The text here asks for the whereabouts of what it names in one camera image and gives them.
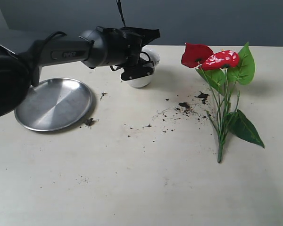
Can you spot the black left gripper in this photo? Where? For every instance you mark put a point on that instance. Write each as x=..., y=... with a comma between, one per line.
x=135, y=40

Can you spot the steel spoon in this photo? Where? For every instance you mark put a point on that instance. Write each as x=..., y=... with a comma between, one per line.
x=119, y=6

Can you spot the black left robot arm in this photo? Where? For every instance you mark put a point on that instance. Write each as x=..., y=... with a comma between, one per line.
x=24, y=54

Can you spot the white scalloped flower pot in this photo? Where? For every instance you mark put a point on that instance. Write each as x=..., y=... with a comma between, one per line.
x=144, y=81

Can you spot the artificial red anthurium plant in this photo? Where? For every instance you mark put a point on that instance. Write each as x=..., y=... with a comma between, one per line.
x=223, y=71

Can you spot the dirt clump with roots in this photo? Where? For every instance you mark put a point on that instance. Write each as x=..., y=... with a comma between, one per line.
x=181, y=110

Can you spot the dirt clump near plate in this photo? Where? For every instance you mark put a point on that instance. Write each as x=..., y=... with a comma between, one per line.
x=89, y=122

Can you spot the round steel plate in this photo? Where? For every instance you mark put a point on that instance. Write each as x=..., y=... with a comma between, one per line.
x=54, y=104

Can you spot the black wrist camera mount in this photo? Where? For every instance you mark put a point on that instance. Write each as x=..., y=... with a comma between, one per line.
x=142, y=69

